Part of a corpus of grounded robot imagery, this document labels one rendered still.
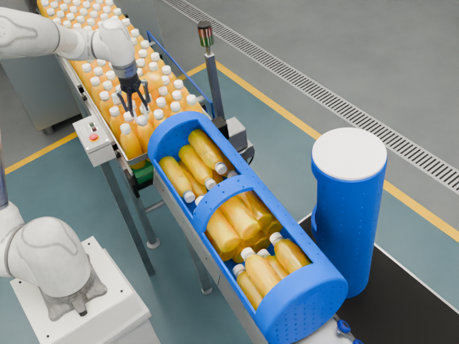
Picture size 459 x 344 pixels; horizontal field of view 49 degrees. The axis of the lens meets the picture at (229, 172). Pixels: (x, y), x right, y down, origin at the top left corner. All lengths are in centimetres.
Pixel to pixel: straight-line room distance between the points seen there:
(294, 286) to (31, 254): 71
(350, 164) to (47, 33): 114
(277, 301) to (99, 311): 54
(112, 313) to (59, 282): 20
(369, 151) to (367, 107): 181
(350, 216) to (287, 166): 136
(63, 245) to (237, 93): 269
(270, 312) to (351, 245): 88
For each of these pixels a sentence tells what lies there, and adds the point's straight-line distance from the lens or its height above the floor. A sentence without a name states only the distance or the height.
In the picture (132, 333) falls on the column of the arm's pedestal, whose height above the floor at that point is 92.
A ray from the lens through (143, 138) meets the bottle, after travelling 214.
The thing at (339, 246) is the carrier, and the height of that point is 61.
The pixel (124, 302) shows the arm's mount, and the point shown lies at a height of 110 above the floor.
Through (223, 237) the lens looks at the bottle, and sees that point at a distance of 159.
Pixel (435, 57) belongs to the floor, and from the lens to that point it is 432.
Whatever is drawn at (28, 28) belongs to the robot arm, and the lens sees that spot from 138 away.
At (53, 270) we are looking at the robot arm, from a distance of 150.
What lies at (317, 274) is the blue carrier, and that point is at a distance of 143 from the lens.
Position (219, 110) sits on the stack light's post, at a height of 77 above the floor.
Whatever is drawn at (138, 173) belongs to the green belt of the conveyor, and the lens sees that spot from 222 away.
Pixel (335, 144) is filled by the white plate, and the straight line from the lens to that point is 201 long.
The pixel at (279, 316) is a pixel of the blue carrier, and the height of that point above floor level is 118.
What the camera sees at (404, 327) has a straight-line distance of 259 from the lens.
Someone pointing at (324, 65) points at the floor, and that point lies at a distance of 418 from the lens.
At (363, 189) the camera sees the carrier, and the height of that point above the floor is 97.
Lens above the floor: 245
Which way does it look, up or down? 47 degrees down
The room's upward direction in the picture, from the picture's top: 10 degrees counter-clockwise
